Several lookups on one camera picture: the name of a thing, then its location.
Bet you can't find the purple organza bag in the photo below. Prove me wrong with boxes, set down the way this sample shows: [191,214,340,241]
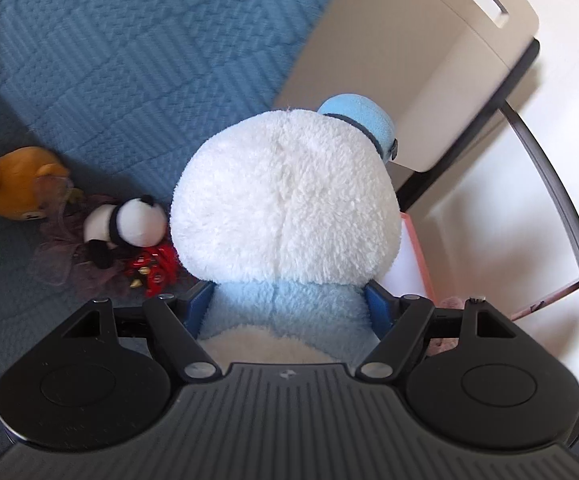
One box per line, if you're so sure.
[32,180,137,302]

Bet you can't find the blue textured sofa cover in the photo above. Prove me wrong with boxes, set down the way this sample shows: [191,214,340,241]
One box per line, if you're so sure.
[0,0,356,461]

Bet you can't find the pink storage box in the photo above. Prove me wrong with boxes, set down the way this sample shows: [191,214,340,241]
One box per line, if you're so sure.
[384,212,545,322]

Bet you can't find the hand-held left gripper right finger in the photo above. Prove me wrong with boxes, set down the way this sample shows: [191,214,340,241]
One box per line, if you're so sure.
[357,282,519,383]

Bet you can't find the black curved metal bar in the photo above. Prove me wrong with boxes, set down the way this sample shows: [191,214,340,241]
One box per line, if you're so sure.
[500,99,579,367]

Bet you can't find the white and blue plush toy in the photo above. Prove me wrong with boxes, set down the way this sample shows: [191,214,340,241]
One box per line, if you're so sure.
[169,92,405,365]

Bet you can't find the small panda plush toy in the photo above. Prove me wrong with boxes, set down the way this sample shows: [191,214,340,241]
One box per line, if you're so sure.
[83,195,168,269]

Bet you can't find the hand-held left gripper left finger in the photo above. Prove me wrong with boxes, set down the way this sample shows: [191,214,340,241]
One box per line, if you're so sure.
[62,282,221,383]

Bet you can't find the brown bear plush blue shirt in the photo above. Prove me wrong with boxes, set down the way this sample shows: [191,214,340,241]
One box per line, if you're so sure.
[0,146,73,222]

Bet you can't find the red knot ornament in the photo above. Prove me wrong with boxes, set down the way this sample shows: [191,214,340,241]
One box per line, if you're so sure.
[123,242,181,299]

